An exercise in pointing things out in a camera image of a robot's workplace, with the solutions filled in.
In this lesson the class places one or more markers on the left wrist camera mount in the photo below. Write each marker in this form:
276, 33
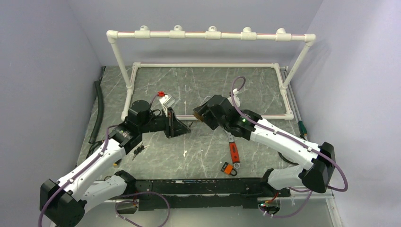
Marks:
166, 99

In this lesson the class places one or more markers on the red handled adjustable wrench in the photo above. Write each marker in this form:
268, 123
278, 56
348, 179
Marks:
233, 151

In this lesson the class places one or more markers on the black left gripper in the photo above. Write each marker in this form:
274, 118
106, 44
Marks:
173, 127

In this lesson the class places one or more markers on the small orange black padlock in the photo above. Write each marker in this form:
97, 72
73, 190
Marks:
228, 169

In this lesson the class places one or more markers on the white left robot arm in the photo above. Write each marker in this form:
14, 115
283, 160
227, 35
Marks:
66, 200

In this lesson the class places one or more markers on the green handled screwdriver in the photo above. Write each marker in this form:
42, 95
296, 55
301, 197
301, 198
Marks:
302, 129

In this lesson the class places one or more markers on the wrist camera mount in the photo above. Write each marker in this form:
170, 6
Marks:
166, 99
233, 98

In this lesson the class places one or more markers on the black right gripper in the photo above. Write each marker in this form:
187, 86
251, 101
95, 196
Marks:
205, 112

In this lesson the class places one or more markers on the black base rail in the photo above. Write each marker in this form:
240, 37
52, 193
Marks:
203, 193

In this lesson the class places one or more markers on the black key bunch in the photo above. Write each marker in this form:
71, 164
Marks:
141, 147

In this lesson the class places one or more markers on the brass padlock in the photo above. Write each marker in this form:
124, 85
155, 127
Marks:
203, 111

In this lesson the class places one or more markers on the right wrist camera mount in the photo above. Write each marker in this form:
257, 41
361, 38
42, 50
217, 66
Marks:
233, 98

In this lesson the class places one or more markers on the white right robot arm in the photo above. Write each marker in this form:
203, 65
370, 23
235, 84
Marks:
314, 167

